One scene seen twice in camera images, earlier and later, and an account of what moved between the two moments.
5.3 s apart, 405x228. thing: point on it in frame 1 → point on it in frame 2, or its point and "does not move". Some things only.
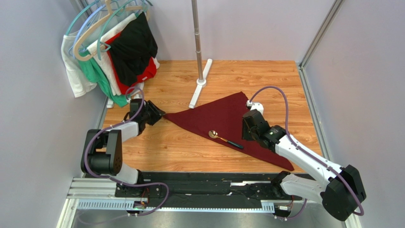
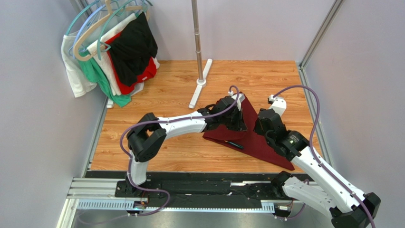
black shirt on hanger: x=133 y=48 does not move
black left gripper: x=159 y=112 → x=240 y=125
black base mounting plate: x=242 y=185 does not move
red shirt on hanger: x=124 y=88 does not move
